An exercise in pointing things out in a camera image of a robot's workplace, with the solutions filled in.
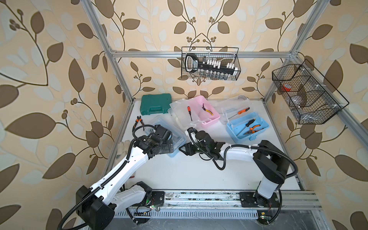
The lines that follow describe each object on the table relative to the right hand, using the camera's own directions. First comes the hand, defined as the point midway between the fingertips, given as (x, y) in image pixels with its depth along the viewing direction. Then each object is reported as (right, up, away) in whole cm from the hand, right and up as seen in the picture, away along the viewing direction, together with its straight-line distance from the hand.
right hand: (182, 147), depth 85 cm
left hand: (-10, +2, -7) cm, 13 cm away
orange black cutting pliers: (-34, +16, +23) cm, 45 cm away
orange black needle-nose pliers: (+48, +8, +14) cm, 51 cm away
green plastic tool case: (-22, +28, +27) cm, 45 cm away
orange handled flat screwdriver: (+42, +21, +16) cm, 50 cm away
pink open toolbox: (+11, +22, +24) cm, 34 cm away
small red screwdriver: (+4, +23, +14) cm, 27 cm away
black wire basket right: (+69, +29, -10) cm, 75 cm away
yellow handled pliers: (+19, +23, +27) cm, 40 cm away
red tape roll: (+60, +35, -4) cm, 70 cm away
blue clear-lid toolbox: (-2, +5, +2) cm, 6 cm away
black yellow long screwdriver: (+46, +12, +18) cm, 51 cm away
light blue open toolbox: (+42, +13, +14) cm, 46 cm away
